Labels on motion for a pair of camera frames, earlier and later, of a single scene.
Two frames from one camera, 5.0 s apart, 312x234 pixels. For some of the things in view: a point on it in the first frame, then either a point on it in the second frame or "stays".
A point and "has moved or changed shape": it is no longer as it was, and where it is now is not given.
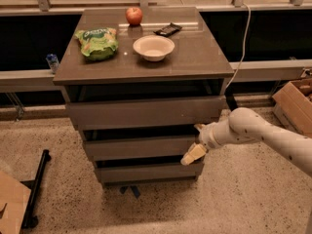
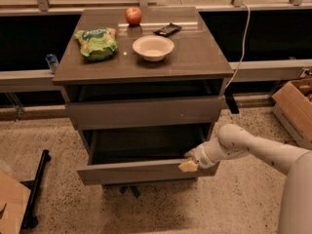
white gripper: x=207 y=136 -> x=201 y=157
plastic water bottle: x=53 y=61 stays
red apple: x=134 y=16 stays
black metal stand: x=29 y=220 stays
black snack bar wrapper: x=169 y=30 stays
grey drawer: x=138 y=146 has moved or changed shape
